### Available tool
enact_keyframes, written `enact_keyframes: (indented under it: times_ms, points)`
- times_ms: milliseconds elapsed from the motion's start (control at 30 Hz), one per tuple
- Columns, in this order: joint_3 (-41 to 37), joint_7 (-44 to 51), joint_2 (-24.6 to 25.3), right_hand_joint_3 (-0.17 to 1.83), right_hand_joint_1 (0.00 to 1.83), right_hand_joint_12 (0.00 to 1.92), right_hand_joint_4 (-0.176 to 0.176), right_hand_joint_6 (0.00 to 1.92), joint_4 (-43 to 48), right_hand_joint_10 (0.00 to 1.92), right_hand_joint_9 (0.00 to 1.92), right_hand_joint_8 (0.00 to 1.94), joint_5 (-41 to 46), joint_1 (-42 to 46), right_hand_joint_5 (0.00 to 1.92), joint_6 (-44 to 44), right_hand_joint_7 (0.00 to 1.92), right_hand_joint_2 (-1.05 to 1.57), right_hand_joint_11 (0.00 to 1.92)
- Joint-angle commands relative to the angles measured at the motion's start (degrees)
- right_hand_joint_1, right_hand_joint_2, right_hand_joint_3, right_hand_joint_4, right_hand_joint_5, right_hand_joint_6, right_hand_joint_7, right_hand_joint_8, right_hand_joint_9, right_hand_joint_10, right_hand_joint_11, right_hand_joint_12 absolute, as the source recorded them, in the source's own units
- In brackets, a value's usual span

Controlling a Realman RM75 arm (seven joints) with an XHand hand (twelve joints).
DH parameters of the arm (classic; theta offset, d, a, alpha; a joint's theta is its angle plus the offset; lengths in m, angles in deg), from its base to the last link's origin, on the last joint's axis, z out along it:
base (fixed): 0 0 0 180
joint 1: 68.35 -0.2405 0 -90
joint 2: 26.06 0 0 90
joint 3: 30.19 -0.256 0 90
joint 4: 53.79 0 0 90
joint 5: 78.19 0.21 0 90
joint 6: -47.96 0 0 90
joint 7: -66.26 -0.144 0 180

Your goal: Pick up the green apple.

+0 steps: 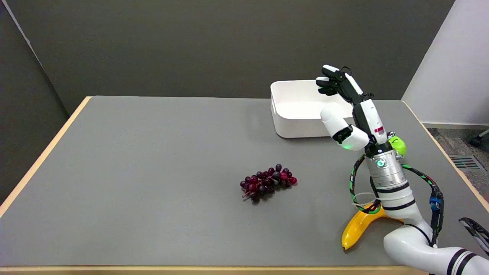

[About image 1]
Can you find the black chair base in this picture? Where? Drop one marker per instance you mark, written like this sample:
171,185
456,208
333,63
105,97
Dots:
480,139

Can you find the black floor vent grille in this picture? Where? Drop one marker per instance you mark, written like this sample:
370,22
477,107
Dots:
465,162

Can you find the white plastic bin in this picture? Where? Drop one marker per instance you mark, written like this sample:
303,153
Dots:
301,114

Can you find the yellow banana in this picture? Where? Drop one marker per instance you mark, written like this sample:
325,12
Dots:
359,227

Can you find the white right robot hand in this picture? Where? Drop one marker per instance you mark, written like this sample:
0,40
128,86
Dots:
366,114

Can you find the green apple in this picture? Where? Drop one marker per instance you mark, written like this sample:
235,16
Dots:
398,145

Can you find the dark red grape bunch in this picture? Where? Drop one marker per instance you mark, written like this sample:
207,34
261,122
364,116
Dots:
267,182

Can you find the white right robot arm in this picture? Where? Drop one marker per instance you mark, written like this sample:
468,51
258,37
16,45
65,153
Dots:
397,191

